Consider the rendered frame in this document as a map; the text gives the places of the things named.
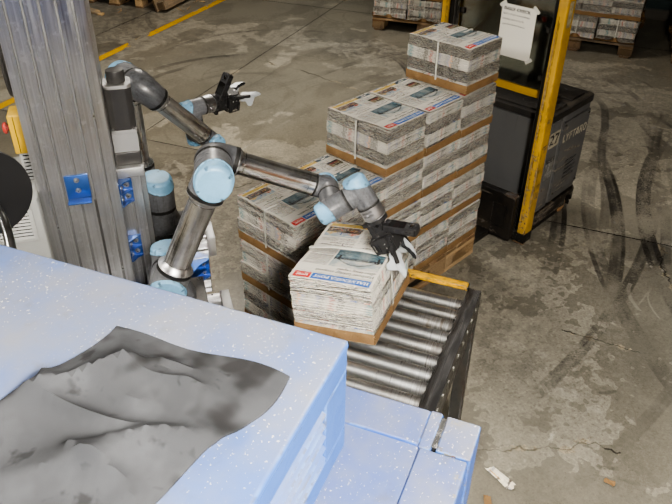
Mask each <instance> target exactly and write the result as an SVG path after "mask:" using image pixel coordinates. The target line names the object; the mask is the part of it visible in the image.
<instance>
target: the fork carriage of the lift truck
mask: <svg viewBox="0 0 672 504"><path fill-rule="evenodd" d="M481 186H482V187H481V191H482V192H481V198H479V199H480V206H479V208H478V212H477V213H478V214H477V220H476V221H477V222H476V224H477V225H479V226H482V227H484V228H486V229H488V233H490V234H492V235H495V236H497V237H499V238H501V239H504V240H506V241H508V240H509V239H510V238H512V235H513V229H514V224H515V218H516V213H517V207H518V202H519V196H520V195H518V194H515V193H513V192H510V191H508V190H505V189H502V188H500V187H497V186H495V185H492V184H490V183H487V182H485V181H482V185H481Z"/></svg>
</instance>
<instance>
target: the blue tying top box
mask: <svg viewBox="0 0 672 504"><path fill-rule="evenodd" d="M116 326H120V327H125V328H129V329H132V330H136V331H139V332H143V333H146V334H148V335H151V336H154V337H156V338H159V339H161V340H164V341H166V342H169V343H172V344H174V345H177V346H180V347H183V348H186V349H190V350H194V351H198V352H203V353H209V354H216V355H222V356H229V357H235V358H241V359H246V360H251V361H255V362H258V363H261V364H264V365H267V366H270V367H272V368H275V369H277V370H279V371H281V372H283V373H285V374H287V375H289V376H290V378H289V380H288V383H287V385H286V387H285V389H284V390H283V392H282V394H281V395H280V397H279V398H278V400H277V401H276V402H275V404H274V405H273V406H272V407H271V408H270V409H269V410H268V411H267V412H266V413H265V414H264V415H262V416H261V417H260V418H258V419H257V420H255V421H254V422H252V423H251V424H249V425H248V426H246V427H245V428H243V429H242V430H240V431H238V432H236V433H233V434H231V435H228V436H226V437H224V438H222V439H221V440H220V441H218V442H217V443H216V444H214V445H213V446H212V447H210V448H209V449H208V450H206V451H205V452H204V453H203V454H202V455H201V456H200V457H199V459H198V460H197V461H196V462H195V463H194V464H193V465H192V466H191V467H190V468H189V469H188V470H187V472H186V473H185V474H184V475H183V476H182V477H181V478H180V479H179V480H178V481H177V483H176V484H175V485H174V486H173V487H172V488H171V489H170V490H169V491H168V492H167V493H166V494H165V496H164V497H163V498H162V499H161V500H160V501H159V502H158V503H157V504H314V503H315V501H316V499H317V497H318V495H319V493H320V491H321V489H322V487H323V485H324V483H325V481H326V479H327V477H328V475H329V473H330V471H331V469H332V467H333V465H334V463H335V461H336V459H337V457H338V455H339V453H340V452H341V450H342V448H343V446H344V436H345V398H346V366H347V349H348V342H347V341H346V340H343V339H339V338H335V337H332V336H328V335H325V334H321V333H317V332H314V331H310V330H307V329H303V328H299V327H296V326H292V325H289V324H285V323H281V322H278V321H274V320H270V319H267V318H263V317H260V316H256V315H252V314H249V313H245V312H242V311H238V310H234V309H231V308H227V307H224V306H220V305H216V304H213V303H209V302H206V301H202V300H198V299H195V298H191V297H188V296H184V295H180V294H177V293H173V292H170V291H166V290H162V289H159V288H155V287H152V286H148V285H144V284H141V283H137V282H134V281H130V280H126V279H123V278H119V277H116V276H112V275H108V274H105V273H101V272H97V271H94V270H90V269H87V268H83V267H79V266H76V265H72V264H69V263H65V262H61V261H58V260H54V259H51V258H47V257H43V256H40V255H36V254H33V253H29V252H25V251H22V250H18V249H15V248H11V247H7V246H4V245H0V400H1V399H3V398H4V397H6V396H7V395H8V394H9V393H11V392H12V391H13V390H15V389H16V388H18V387H19V386H20V385H21V384H22V383H23V382H25V381H26V380H28V379H30V378H32V377H34V376H35V375H36V374H37V373H38V372H39V370H40V369H41V368H44V367H45V368H50V367H54V366H57V365H60V364H62V363H64V362H66V361H68V360H70V359H72V358H74V357H76V356H77V355H79V354H80V353H82V352H84V351H86V350H87V349H89V348H91V347H92V346H94V345H95V344H96V343H98V342H99V341H100V340H102V339H103V338H104V337H105V336H107V335H108V334H109V333H110V332H111V331H112V330H113V329H114V328H115V327H116Z"/></svg>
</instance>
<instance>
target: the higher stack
mask: <svg viewBox="0 0 672 504"><path fill-rule="evenodd" d="M502 38H503V37H500V36H497V35H493V34H490V33H485V32H481V31H474V30H473V29H472V28H471V29H468V28H465V27H462V26H458V25H454V24H450V23H444V22H442V23H438V24H435V25H432V26H429V27H426V28H423V29H420V30H417V31H415V32H413V33H410V37H409V44H408V51H407V52H408V53H407V56H408V57H407V58H408V59H407V63H408V64H407V65H408V66H407V69H410V70H414V71H417V72H420V73H423V74H427V75H430V76H434V77H435V80H436V77H437V78H440V79H444V80H447V81H450V82H453V83H457V84H460V85H463V86H469V85H471V84H474V83H476V82H478V81H480V80H483V79H485V78H487V77H489V76H491V75H494V74H496V73H498V70H499V66H500V64H499V63H500V62H499V61H500V59H499V58H500V57H499V55H500V50H501V45H502V41H501V40H502ZM406 79H409V80H413V81H416V82H419V83H422V84H425V85H428V86H431V87H435V88H438V89H441V90H444V91H447V92H450V93H453V94H456V95H459V96H462V97H463V98H464V99H463V100H464V101H463V104H462V105H463V106H462V109H461V110H462V111H461V116H460V117H461V118H460V119H461V123H460V124H461V125H460V130H461V131H462V130H464V129H466V128H468V127H470V126H472V125H474V124H476V123H478V122H480V121H482V120H484V119H486V118H488V117H490V116H491V115H492V111H493V109H492V108H493V107H494V106H493V103H495V97H496V92H495V90H496V85H497V84H496V83H495V82H492V83H490V84H488V85H486V86H484V87H482V88H480V89H478V90H475V91H473V92H471V93H469V94H467V95H464V94H461V93H458V92H455V91H451V90H448V89H445V88H442V87H439V86H435V85H432V84H429V83H426V82H423V81H419V80H416V79H413V78H410V77H408V78H406ZM489 126H490V124H487V125H485V126H483V127H482V128H480V129H478V130H476V131H474V132H472V133H470V134H468V135H466V136H464V137H462V138H461V139H460V138H459V139H458V144H457V145H458V147H457V151H456V158H455V159H457V165H456V169H455V171H459V170H461V169H462V168H464V167H466V166H467V165H469V164H471V163H473V162H474V161H476V160H478V159H480V158H482V157H483V156H485V155H486V153H487V149H488V146H487V145H488V142H487V141H488V136H489V135H488V134H489V133H488V132H489V128H490V127H489ZM484 165H485V164H484V163H482V164H480V165H479V166H477V167H475V168H474V169H472V170H470V171H468V172H467V173H465V174H463V175H462V176H460V177H458V178H457V179H456V178H455V179H454V181H455V182H454V183H455V184H454V188H453V191H452V192H453V193H452V194H453V195H452V203H451V204H452V205H451V211H452V209H453V208H455V207H457V206H458V205H460V204H462V203H463V202H465V201H467V200H468V199H470V198H472V197H473V196H475V195H476V194H478V193H480V191H481V187H482V186H481V185H482V181H483V180H484V179H483V178H484V173H485V172H484V167H485V166H484ZM479 206H480V199H478V200H476V201H475V202H473V203H471V204H470V205H468V206H467V207H465V208H463V209H462V210H460V211H459V212H457V213H455V214H454V215H452V216H451V217H449V219H448V220H449V224H448V226H449V230H448V232H449V233H448V236H447V238H448V239H447V243H446V244H447V247H448V245H449V244H450V243H452V242H453V241H455V240H456V239H458V238H459V237H461V236H462V235H464V234H465V233H467V232H468V231H470V230H471V229H473V228H474V227H475V225H477V224H476V222H477V221H476V220H477V214H478V213H477V212H478V208H479ZM474 238H475V233H473V234H472V235H470V236H469V237H467V238H466V239H464V240H463V241H461V242H460V243H459V244H457V245H456V246H454V247H453V248H451V249H450V250H448V251H446V252H445V253H444V254H445V256H446V257H445V263H444V272H446V271H447V270H449V269H450V268H451V267H453V266H454V265H456V264H457V263H458V262H460V261H461V260H463V259H464V258H466V257H467V256H468V255H470V254H471V253H472V252H473V250H472V249H473V243H474Z"/></svg>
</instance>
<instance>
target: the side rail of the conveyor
mask: <svg viewBox="0 0 672 504"><path fill-rule="evenodd" d="M480 298H481V291H479V290H475V289H471V288H469V290H468V291H467V292H466V295H465V297H464V299H463V302H462V304H461V307H460V309H459V311H458V314H457V316H456V319H455V321H454V323H453V326H452V328H451V331H450V333H449V335H448V338H447V340H446V342H445V345H444V347H443V350H442V352H441V354H440V357H439V359H438V362H437V364H436V366H435V369H434V371H433V374H432V376H431V378H430V381H429V383H428V385H427V388H426V390H425V393H424V395H423V397H422V400H421V402H420V405H419V407H418V408H422V409H425V410H428V411H430V412H432V411H435V412H438V413H441V411H442V409H443V406H444V403H445V401H446V398H447V396H448V393H449V390H450V388H451V385H452V382H453V380H454V377H455V374H456V372H457V369H458V367H459V364H460V361H461V359H462V356H463V353H464V351H465V348H466V345H467V343H468V340H469V338H470V335H471V332H472V330H473V327H474V324H475V322H476V319H477V316H478V311H479V304H480Z"/></svg>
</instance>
